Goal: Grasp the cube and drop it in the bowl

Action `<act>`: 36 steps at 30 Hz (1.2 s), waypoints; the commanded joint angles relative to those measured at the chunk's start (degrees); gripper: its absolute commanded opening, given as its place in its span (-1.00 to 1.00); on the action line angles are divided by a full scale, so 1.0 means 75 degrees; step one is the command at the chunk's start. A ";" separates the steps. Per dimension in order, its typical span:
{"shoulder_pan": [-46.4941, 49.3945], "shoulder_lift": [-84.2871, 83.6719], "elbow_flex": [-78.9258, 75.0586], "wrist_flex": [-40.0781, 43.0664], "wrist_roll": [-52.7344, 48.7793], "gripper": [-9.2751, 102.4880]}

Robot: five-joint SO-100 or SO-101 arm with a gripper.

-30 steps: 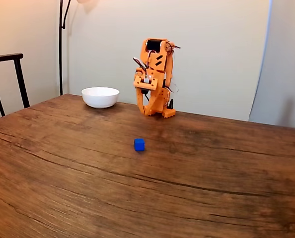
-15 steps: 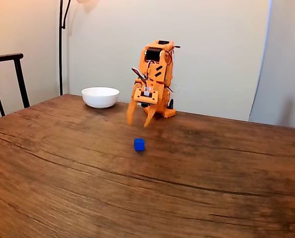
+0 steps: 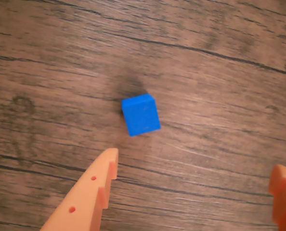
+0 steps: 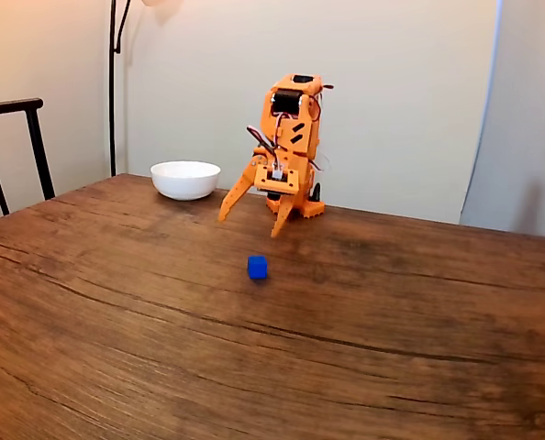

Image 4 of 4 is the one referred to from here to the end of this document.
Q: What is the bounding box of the blue cube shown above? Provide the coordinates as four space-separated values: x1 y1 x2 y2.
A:
247 255 269 281

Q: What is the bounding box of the white bowl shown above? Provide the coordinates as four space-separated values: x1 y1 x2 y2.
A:
150 159 222 202

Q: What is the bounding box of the black floor lamp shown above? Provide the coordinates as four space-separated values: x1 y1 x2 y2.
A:
108 0 184 178

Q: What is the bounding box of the black wooden chair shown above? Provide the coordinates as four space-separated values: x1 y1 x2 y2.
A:
0 97 57 216

